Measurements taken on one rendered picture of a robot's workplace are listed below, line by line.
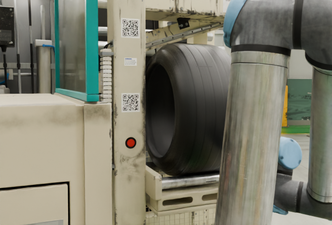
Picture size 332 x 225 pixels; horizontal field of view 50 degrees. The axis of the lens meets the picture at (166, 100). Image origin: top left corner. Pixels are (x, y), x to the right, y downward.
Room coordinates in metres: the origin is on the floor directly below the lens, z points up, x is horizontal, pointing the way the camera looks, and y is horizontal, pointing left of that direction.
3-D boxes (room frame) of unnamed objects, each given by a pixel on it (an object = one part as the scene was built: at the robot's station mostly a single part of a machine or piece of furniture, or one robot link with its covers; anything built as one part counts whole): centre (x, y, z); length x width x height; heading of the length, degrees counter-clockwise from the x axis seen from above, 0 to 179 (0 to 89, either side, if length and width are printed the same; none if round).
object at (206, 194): (1.45, -0.12, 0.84); 0.36 x 0.09 x 0.06; 112
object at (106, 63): (1.40, 0.23, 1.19); 0.05 x 0.04 x 0.48; 22
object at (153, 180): (1.51, 0.10, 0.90); 0.40 x 0.03 x 0.10; 22
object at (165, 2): (1.90, -0.07, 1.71); 0.61 x 0.25 x 0.15; 112
